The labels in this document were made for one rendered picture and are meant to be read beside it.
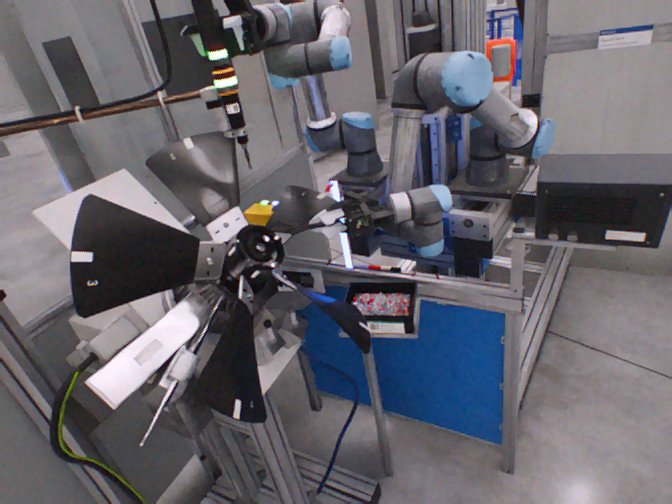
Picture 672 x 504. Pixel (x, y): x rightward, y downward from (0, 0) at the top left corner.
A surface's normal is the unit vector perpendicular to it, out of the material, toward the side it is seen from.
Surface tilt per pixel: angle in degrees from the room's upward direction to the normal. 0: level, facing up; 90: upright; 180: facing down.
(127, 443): 90
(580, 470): 0
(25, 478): 90
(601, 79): 91
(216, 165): 39
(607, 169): 15
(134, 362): 50
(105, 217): 71
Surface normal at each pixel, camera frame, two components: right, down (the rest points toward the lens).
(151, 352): 0.57, -0.47
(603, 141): -0.44, 0.51
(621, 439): -0.17, -0.85
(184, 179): -0.03, -0.21
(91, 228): 0.58, 0.00
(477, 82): 0.53, 0.27
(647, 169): -0.28, -0.69
